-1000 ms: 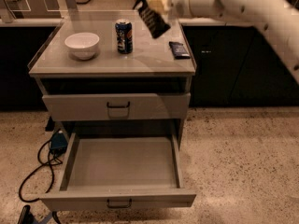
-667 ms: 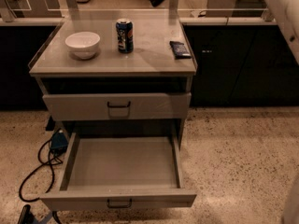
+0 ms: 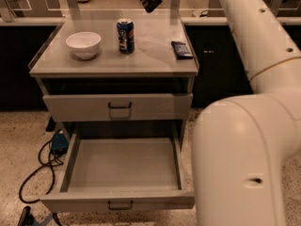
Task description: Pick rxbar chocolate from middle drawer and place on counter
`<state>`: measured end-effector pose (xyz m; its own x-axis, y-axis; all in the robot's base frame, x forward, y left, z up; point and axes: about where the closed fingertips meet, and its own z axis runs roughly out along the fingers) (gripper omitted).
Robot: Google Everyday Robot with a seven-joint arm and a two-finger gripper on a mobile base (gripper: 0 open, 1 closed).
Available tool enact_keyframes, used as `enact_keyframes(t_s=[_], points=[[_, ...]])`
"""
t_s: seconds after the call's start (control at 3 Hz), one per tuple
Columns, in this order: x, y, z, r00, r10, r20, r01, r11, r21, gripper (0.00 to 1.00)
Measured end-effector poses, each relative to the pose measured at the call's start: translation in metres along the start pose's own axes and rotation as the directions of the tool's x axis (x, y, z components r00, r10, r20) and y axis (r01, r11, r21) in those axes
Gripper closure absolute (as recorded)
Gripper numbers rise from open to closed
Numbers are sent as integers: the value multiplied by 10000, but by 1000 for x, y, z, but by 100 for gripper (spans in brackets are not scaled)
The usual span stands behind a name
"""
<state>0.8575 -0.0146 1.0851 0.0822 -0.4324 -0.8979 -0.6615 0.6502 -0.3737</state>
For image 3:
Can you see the grey drawer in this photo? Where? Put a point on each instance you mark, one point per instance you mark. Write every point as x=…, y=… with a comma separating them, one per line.
x=121, y=174
x=118, y=107

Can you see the grey background desk left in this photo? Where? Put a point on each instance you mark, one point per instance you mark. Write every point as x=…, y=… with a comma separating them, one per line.
x=35, y=8

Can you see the grey drawer cabinet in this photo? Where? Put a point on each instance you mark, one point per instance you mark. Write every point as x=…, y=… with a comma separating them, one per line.
x=151, y=68

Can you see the dark blue snack packet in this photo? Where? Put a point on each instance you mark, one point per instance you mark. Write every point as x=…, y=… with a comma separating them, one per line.
x=181, y=51

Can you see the white ceramic bowl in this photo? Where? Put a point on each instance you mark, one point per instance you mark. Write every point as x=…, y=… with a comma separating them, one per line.
x=84, y=45

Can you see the black caster base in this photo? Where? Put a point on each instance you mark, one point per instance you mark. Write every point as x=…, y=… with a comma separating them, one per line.
x=27, y=219

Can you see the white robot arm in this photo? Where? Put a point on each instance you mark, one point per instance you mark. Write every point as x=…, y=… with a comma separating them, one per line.
x=240, y=143

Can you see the blue pepsi can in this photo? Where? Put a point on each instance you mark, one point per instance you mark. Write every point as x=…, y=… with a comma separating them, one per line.
x=126, y=30

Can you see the blue power box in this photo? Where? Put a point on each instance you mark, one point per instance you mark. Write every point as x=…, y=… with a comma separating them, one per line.
x=59, y=143

